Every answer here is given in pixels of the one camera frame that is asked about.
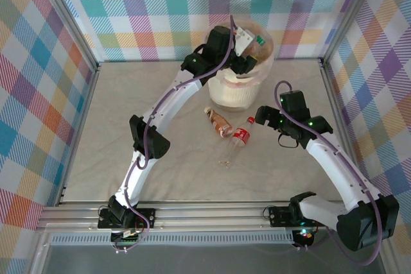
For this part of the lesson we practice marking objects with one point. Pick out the clear bottle green cap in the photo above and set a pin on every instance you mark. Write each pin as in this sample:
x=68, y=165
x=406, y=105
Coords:
x=259, y=40

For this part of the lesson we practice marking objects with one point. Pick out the cream round bin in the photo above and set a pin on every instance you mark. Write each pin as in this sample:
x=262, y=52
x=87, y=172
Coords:
x=234, y=94

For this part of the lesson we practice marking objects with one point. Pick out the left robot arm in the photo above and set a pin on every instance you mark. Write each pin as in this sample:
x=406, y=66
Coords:
x=151, y=139

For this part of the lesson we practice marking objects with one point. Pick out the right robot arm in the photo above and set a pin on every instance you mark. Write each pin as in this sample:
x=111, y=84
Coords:
x=363, y=226

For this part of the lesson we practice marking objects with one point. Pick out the translucent plastic bin liner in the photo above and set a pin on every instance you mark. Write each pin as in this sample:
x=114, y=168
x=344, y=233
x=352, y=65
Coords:
x=266, y=62

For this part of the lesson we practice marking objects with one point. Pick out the red Coca-Cola label bottle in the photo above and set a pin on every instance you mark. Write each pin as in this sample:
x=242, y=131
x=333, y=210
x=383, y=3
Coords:
x=240, y=135

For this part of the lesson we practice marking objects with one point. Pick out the brown label drink bottle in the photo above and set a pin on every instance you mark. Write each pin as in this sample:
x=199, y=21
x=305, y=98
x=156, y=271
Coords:
x=221, y=124

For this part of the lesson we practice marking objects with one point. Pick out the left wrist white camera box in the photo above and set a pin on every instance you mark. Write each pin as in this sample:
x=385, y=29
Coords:
x=243, y=39

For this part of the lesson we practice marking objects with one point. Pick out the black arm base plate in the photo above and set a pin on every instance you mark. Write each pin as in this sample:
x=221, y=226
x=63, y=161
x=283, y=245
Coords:
x=147, y=217
x=277, y=216

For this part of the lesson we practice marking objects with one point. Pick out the aluminium front rail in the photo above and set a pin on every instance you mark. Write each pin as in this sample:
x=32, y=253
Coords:
x=208, y=216

